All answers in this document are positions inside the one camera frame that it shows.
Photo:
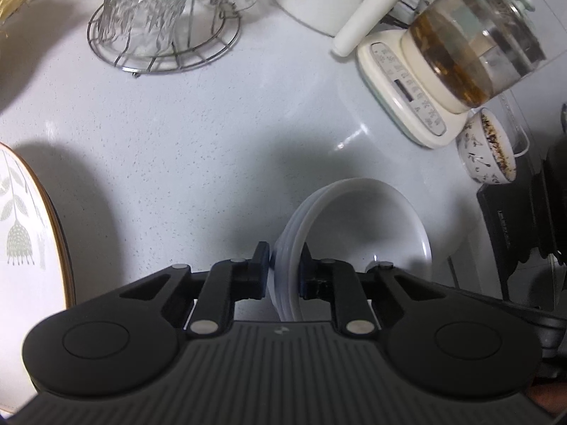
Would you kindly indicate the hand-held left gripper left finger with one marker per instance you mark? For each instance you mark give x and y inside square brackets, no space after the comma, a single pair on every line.
[263,271]

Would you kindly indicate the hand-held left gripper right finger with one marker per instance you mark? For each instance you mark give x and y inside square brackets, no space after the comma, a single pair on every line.
[304,274]

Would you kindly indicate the white bowl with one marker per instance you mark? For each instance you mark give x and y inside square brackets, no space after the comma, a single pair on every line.
[376,230]
[289,248]
[277,274]

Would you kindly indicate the white floral plate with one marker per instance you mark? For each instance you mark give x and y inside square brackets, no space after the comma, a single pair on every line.
[22,274]

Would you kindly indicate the black appliance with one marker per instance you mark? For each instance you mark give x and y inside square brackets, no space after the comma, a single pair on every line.
[522,221]

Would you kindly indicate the small patterned tea bowl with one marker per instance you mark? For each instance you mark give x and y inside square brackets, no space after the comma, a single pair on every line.
[480,155]

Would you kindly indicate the cream kettle base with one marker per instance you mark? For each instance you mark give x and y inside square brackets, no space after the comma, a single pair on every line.
[398,79]

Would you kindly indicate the glass kettle with tea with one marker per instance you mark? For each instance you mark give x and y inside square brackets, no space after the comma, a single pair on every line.
[478,40]

